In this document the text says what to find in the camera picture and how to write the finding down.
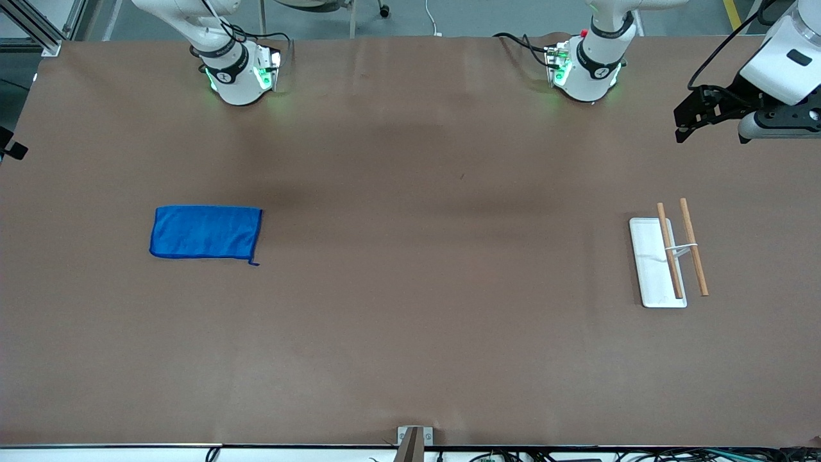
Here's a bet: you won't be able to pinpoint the blue microfibre towel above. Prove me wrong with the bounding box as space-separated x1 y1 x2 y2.
149 205 264 266

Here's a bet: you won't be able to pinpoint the white towel rack wooden rods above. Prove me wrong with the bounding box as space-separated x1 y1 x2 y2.
629 198 710 309

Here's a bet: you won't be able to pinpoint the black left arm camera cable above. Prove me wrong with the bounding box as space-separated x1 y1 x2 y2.
688 0 780 90

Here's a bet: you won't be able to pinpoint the aluminium frame profile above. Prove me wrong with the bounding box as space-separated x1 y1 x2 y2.
0 0 87 57

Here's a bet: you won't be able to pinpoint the black left arm base cables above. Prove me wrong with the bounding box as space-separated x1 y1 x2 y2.
493 31 560 66

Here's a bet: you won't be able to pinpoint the black arm base cables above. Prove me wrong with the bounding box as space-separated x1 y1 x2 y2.
493 31 560 66
192 0 293 62

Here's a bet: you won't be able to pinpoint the black right arm base cables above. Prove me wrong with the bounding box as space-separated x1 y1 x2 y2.
192 0 293 62

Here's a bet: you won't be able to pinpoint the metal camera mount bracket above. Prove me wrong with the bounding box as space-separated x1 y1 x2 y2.
397 426 434 462

